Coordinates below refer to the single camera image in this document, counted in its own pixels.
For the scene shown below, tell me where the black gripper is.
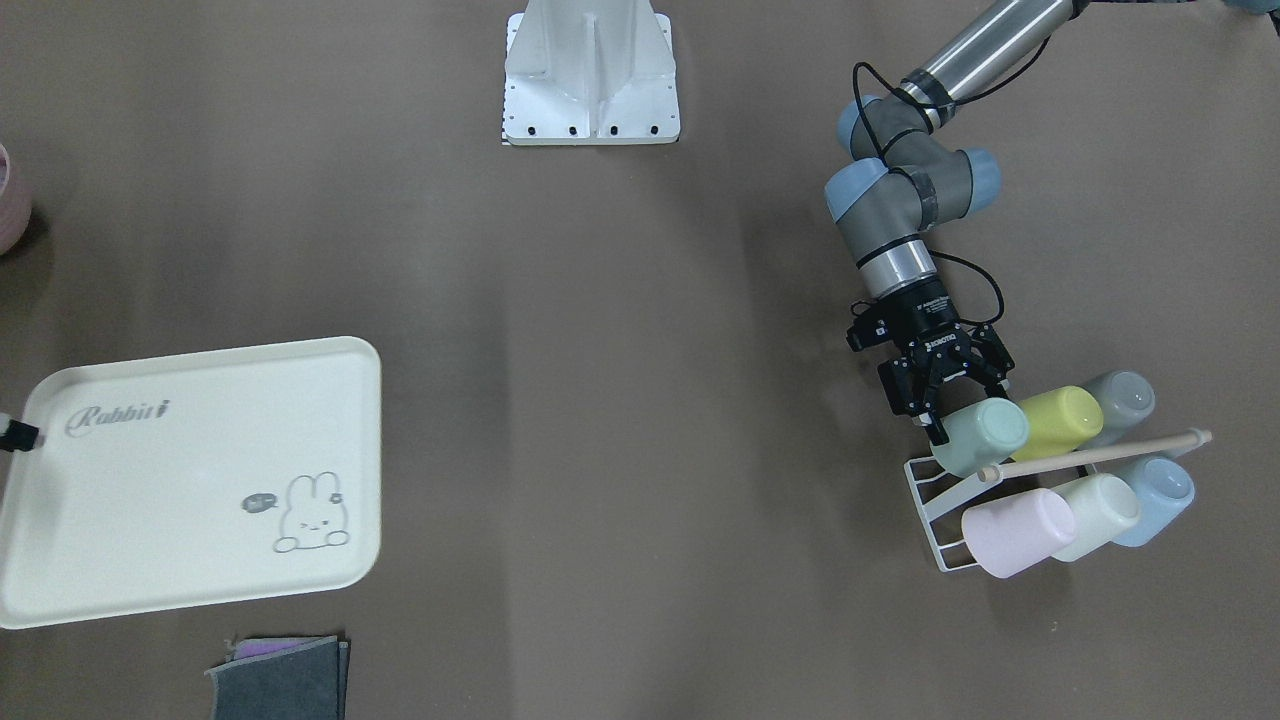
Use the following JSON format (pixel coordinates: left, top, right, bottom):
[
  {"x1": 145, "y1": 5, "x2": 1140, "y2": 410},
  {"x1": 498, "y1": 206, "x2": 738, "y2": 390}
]
[{"x1": 877, "y1": 282, "x2": 1014, "y2": 447}]

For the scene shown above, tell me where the green plastic cup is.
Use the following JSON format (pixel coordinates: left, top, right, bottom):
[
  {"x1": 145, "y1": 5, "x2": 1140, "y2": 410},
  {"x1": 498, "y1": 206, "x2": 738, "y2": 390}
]
[{"x1": 931, "y1": 397, "x2": 1030, "y2": 478}]

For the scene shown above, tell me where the cream rabbit tray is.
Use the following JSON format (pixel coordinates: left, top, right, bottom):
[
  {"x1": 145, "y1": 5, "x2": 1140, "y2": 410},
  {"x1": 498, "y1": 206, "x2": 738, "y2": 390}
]
[{"x1": 1, "y1": 336, "x2": 381, "y2": 629}]

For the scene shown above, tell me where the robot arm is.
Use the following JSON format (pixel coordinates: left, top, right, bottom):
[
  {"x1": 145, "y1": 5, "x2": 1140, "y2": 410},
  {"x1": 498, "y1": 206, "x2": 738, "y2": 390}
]
[{"x1": 824, "y1": 1, "x2": 1085, "y2": 447}]

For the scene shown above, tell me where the yellow plastic cup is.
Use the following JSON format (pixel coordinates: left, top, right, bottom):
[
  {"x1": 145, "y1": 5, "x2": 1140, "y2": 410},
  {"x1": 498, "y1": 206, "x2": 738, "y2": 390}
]
[{"x1": 1011, "y1": 386, "x2": 1105, "y2": 462}]

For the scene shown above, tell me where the pink plastic cup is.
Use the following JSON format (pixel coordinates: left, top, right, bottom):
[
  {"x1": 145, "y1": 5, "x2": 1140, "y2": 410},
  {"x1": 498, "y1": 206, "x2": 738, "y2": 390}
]
[{"x1": 961, "y1": 488, "x2": 1078, "y2": 579}]

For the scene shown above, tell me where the grey plastic cup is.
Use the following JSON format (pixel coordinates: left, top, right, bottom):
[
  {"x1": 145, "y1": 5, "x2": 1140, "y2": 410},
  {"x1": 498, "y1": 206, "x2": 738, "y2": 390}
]
[{"x1": 1078, "y1": 370, "x2": 1157, "y2": 450}]

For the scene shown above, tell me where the white plastic cup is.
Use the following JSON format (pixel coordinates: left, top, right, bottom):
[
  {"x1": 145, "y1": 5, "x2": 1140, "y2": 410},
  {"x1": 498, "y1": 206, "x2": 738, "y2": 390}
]
[{"x1": 1051, "y1": 473, "x2": 1142, "y2": 562}]

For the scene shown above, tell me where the blue plastic cup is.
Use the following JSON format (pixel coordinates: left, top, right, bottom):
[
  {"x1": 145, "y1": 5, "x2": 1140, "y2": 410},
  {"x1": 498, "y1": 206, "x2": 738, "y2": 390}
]
[{"x1": 1111, "y1": 455, "x2": 1196, "y2": 548}]

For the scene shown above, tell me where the pink bowl with ice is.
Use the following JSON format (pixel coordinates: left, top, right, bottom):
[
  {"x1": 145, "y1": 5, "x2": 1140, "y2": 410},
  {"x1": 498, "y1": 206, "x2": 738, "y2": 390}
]
[{"x1": 1, "y1": 145, "x2": 33, "y2": 255}]

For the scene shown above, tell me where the grey folded cloth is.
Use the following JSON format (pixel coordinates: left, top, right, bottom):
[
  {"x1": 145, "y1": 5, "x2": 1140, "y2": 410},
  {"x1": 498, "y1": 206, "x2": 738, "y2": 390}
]
[{"x1": 206, "y1": 635, "x2": 349, "y2": 719}]

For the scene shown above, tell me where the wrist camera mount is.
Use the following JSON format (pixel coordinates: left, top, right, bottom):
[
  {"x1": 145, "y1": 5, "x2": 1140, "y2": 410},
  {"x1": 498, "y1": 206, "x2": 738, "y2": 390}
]
[{"x1": 846, "y1": 300, "x2": 908, "y2": 416}]

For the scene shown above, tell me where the white wire cup rack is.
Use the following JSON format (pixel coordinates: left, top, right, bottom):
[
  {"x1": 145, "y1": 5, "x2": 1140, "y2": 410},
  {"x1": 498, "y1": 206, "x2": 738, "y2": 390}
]
[{"x1": 904, "y1": 429, "x2": 1213, "y2": 571}]

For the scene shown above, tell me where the white pillar mount base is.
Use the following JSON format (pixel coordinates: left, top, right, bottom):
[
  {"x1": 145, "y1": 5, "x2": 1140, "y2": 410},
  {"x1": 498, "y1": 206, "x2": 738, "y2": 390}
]
[{"x1": 500, "y1": 1, "x2": 682, "y2": 147}]

